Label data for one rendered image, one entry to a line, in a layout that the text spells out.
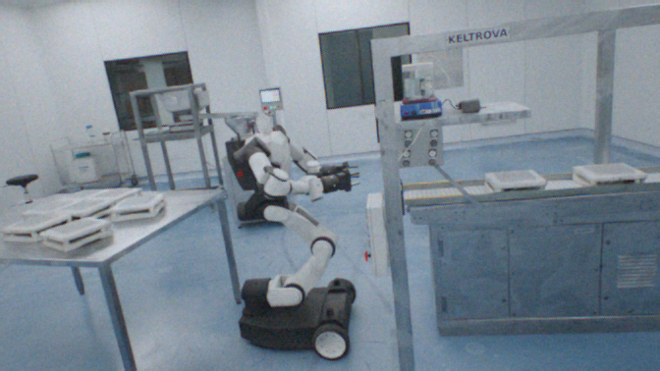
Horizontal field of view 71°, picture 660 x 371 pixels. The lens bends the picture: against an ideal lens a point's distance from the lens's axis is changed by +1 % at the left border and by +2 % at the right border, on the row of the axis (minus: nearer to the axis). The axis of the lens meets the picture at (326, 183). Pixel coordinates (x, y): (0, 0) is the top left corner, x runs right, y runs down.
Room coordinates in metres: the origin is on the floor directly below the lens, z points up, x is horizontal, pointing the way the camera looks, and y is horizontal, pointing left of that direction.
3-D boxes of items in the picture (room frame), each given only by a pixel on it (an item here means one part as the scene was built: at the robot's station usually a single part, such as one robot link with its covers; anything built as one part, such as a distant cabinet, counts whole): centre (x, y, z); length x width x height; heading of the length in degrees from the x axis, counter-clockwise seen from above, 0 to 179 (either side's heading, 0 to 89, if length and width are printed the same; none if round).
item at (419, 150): (2.23, -0.48, 1.11); 0.22 x 0.11 x 0.20; 81
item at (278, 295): (2.48, 0.31, 0.28); 0.21 x 0.20 x 0.13; 81
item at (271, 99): (4.87, 0.47, 1.07); 0.23 x 0.10 x 0.62; 87
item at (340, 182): (2.27, -0.06, 0.96); 0.12 x 0.10 x 0.13; 113
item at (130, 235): (2.67, 1.55, 0.81); 1.50 x 1.10 x 0.04; 71
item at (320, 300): (2.48, 0.27, 0.19); 0.64 x 0.52 x 0.33; 81
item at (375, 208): (1.54, -0.17, 0.94); 0.17 x 0.06 x 0.26; 171
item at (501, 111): (2.33, -0.70, 1.22); 0.62 x 0.38 x 0.04; 81
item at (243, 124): (4.80, 0.73, 0.95); 0.49 x 0.36 x 0.37; 87
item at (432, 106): (2.31, -0.52, 1.29); 0.21 x 0.20 x 0.09; 171
